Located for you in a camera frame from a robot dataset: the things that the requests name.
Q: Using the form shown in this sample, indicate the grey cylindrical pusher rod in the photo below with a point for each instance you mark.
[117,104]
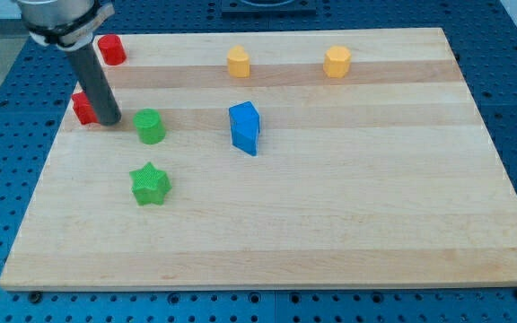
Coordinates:
[94,83]

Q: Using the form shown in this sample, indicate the red star block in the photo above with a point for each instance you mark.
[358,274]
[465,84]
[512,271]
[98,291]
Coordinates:
[83,109]

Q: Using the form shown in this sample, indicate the green star block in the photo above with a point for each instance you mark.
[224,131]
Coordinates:
[150,185]

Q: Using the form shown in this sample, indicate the red cylinder block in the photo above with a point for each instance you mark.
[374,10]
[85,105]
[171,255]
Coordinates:
[112,50]

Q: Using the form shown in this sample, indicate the green cylinder block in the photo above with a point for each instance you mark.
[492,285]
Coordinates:
[149,126]

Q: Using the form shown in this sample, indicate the yellow rounded block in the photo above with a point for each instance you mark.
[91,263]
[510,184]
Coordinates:
[238,62]

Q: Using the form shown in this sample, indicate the blue pentagon prism block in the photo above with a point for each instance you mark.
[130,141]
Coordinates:
[245,127]

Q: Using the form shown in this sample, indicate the yellow hexagon block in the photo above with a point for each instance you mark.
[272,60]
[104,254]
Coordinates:
[337,62]

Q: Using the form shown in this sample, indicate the wooden board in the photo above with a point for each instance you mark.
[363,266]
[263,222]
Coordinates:
[385,178]

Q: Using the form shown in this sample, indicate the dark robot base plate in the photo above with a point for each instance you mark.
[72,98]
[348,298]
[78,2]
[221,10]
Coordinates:
[236,7]

